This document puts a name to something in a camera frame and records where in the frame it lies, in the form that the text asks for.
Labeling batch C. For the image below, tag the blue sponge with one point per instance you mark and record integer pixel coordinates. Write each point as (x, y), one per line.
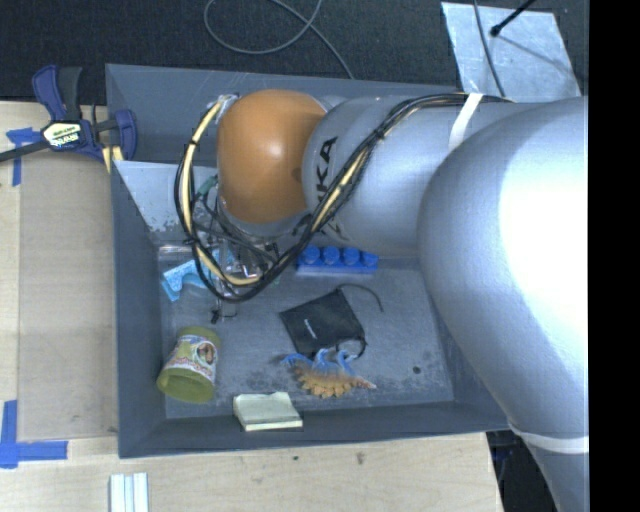
(176, 280)

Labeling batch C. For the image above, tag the blue studded toy brick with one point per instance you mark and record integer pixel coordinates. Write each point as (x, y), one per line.
(335, 260)

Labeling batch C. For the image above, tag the yellow-green printed cup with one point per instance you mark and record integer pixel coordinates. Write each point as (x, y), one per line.
(192, 362)

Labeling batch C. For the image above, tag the blue and orange toy dinosaur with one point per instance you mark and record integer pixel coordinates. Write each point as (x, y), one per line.
(330, 377)

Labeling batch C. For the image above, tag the pale yellow notepad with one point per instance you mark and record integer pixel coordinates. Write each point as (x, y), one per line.
(267, 410)

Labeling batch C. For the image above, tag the grey metal bin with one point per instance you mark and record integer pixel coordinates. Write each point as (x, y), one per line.
(400, 320)

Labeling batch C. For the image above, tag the pale wood board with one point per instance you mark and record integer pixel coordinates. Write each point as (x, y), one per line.
(65, 280)

